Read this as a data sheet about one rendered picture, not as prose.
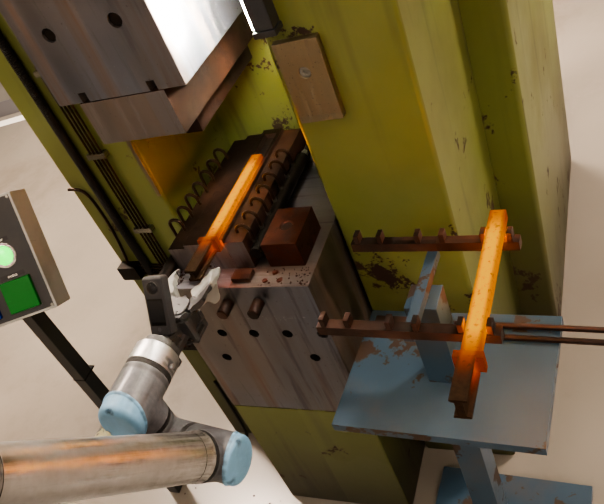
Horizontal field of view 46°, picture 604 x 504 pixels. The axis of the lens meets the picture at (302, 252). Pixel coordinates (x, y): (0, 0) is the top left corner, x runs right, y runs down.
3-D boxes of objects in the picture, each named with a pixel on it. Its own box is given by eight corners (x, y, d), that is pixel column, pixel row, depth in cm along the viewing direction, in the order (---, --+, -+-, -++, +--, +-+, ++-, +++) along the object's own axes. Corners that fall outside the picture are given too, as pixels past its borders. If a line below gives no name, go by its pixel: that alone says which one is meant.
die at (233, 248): (255, 267, 154) (241, 239, 149) (180, 270, 163) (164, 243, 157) (310, 152, 182) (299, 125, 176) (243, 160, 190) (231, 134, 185)
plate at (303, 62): (343, 118, 134) (315, 37, 124) (301, 123, 138) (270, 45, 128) (346, 112, 135) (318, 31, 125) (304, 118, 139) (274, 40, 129)
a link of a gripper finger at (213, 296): (227, 283, 147) (197, 314, 143) (216, 263, 144) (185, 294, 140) (237, 287, 145) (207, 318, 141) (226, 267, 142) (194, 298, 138)
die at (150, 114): (186, 133, 132) (163, 89, 126) (103, 144, 141) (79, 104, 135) (260, 26, 160) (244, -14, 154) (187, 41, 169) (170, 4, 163)
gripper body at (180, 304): (180, 321, 146) (155, 367, 138) (161, 292, 141) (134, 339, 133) (211, 321, 143) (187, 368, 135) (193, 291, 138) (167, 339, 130)
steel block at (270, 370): (367, 413, 171) (307, 286, 143) (232, 405, 187) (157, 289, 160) (411, 253, 208) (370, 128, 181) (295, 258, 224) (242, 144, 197)
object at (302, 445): (412, 510, 199) (367, 414, 171) (292, 495, 216) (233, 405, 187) (443, 355, 236) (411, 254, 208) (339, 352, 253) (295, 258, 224)
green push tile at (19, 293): (40, 305, 159) (27, 274, 159) (11, 315, 160) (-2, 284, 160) (43, 303, 161) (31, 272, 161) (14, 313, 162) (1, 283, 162)
